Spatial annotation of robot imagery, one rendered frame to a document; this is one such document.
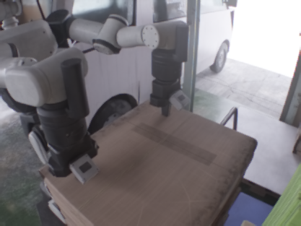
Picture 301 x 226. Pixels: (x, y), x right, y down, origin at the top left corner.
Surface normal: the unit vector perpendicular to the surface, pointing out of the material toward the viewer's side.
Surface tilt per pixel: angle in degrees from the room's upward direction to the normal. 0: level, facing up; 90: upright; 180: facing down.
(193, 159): 0
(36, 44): 70
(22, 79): 90
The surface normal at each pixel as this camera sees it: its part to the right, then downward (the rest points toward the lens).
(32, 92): -0.43, 0.51
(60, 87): 0.90, 0.23
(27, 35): 0.74, 0.04
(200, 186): -0.01, -0.83
